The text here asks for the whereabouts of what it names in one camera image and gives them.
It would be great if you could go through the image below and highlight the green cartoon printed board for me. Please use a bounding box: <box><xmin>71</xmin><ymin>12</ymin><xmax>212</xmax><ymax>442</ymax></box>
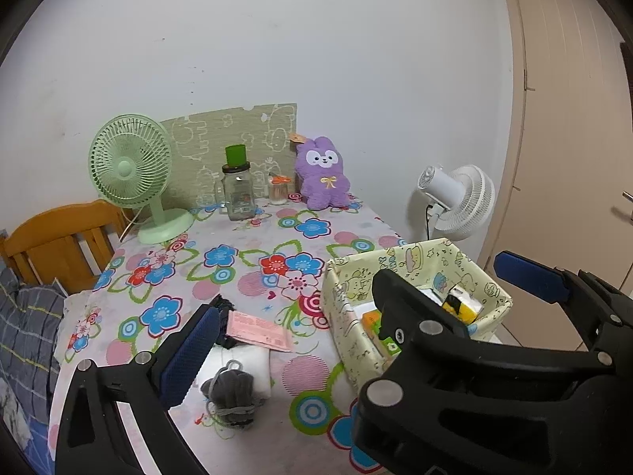
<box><xmin>159</xmin><ymin>103</ymin><xmax>298</xmax><ymax>209</ymax></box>

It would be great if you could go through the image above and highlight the door handle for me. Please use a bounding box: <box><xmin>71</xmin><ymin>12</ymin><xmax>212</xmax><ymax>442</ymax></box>
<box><xmin>610</xmin><ymin>193</ymin><xmax>633</xmax><ymax>223</ymax></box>

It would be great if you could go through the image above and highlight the white standing fan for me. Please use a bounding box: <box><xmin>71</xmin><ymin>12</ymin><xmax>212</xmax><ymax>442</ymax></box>
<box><xmin>406</xmin><ymin>163</ymin><xmax>496</xmax><ymax>243</ymax></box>

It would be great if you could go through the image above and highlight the crumpled pale cloth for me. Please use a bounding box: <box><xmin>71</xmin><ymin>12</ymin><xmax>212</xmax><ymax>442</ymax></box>
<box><xmin>0</xmin><ymin>381</ymin><xmax>35</xmax><ymax>448</ymax></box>

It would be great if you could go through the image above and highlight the green orange carton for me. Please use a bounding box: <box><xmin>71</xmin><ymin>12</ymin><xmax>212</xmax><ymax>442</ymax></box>
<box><xmin>361</xmin><ymin>308</ymin><xmax>383</xmax><ymax>341</ymax></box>

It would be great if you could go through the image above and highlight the black cloth item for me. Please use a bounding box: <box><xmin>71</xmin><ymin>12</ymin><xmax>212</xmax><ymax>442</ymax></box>
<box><xmin>210</xmin><ymin>294</ymin><xmax>238</xmax><ymax>352</ymax></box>

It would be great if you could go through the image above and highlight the purple plush bunny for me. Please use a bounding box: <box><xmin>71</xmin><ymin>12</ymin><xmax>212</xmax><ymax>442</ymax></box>
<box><xmin>289</xmin><ymin>132</ymin><xmax>353</xmax><ymax>211</ymax></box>

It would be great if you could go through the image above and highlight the white cloth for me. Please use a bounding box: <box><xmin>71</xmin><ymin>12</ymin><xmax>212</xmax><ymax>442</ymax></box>
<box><xmin>198</xmin><ymin>344</ymin><xmax>274</xmax><ymax>401</ymax></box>

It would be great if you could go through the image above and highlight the blue plaid bedding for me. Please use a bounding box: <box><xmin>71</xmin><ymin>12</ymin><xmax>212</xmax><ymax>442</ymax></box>
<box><xmin>0</xmin><ymin>230</ymin><xmax>67</xmax><ymax>426</ymax></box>

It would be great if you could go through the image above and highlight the white packet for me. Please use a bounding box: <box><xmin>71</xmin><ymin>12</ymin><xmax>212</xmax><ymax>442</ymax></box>
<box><xmin>415</xmin><ymin>284</ymin><xmax>451</xmax><ymax>308</ymax></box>

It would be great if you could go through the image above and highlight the glass jar mug green lid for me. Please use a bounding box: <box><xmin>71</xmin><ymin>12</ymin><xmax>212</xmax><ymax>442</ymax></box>
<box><xmin>212</xmin><ymin>144</ymin><xmax>259</xmax><ymax>221</ymax></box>

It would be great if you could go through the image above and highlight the green desk fan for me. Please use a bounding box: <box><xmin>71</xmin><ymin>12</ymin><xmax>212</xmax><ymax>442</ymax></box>
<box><xmin>88</xmin><ymin>114</ymin><xmax>195</xmax><ymax>245</ymax></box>

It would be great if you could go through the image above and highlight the pink paper packet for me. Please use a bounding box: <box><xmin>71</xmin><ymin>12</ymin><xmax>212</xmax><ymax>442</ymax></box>
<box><xmin>225</xmin><ymin>311</ymin><xmax>294</xmax><ymax>353</ymax></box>

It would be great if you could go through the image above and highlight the cotton swab jar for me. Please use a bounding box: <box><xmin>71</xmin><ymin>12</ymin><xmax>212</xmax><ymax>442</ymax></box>
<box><xmin>267</xmin><ymin>174</ymin><xmax>290</xmax><ymax>205</ymax></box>

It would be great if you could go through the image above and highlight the floral tablecloth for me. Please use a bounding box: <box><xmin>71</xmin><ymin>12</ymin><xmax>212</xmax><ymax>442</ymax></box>
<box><xmin>47</xmin><ymin>192</ymin><xmax>411</xmax><ymax>475</ymax></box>

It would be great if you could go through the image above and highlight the yellow black box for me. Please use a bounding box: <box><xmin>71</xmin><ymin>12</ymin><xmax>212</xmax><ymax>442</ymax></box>
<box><xmin>442</xmin><ymin>284</ymin><xmax>484</xmax><ymax>326</ymax></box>

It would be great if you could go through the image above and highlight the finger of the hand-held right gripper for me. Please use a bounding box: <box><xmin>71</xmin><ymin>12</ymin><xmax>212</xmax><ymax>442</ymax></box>
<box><xmin>495</xmin><ymin>251</ymin><xmax>633</xmax><ymax>372</ymax></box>
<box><xmin>356</xmin><ymin>268</ymin><xmax>473</xmax><ymax>407</ymax></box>

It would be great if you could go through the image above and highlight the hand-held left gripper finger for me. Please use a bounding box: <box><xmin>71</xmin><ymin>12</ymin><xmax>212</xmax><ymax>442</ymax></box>
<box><xmin>57</xmin><ymin>306</ymin><xmax>218</xmax><ymax>475</ymax></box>

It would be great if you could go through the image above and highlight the yellow cartoon fabric storage box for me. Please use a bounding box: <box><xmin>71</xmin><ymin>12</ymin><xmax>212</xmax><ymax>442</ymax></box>
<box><xmin>320</xmin><ymin>237</ymin><xmax>513</xmax><ymax>390</ymax></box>

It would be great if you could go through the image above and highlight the beige door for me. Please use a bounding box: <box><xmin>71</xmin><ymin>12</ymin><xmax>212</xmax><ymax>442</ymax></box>
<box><xmin>497</xmin><ymin>0</ymin><xmax>633</xmax><ymax>352</ymax></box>

